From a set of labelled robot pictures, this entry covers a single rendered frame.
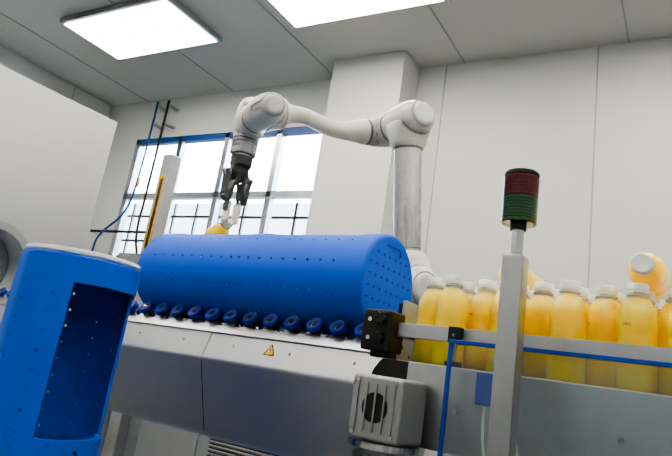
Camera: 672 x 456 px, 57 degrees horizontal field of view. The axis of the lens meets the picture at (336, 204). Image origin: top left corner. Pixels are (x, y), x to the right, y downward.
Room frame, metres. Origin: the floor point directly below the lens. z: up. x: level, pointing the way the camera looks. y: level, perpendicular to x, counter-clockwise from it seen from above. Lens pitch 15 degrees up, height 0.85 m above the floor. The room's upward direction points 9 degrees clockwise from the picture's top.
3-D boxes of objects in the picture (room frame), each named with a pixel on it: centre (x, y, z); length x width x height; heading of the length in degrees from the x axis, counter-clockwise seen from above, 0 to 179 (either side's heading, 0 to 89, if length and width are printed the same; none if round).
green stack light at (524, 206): (1.08, -0.33, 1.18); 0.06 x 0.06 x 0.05
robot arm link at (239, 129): (1.99, 0.34, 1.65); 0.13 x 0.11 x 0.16; 25
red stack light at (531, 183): (1.08, -0.33, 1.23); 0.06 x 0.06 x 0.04
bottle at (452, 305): (1.36, -0.29, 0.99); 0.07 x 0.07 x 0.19
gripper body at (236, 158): (2.01, 0.34, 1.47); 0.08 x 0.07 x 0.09; 144
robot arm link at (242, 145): (2.01, 0.34, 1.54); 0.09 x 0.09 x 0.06
